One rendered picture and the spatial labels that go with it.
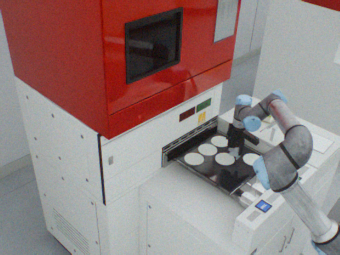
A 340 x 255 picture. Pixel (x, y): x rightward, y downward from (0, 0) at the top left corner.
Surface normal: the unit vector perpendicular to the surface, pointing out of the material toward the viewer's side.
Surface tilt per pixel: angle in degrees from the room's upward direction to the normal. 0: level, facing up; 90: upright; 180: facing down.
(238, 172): 0
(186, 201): 0
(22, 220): 0
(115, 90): 90
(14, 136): 90
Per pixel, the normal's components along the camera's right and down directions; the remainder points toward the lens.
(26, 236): 0.06, -0.80
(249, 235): -0.68, 0.40
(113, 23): 0.73, 0.44
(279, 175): 0.04, 0.36
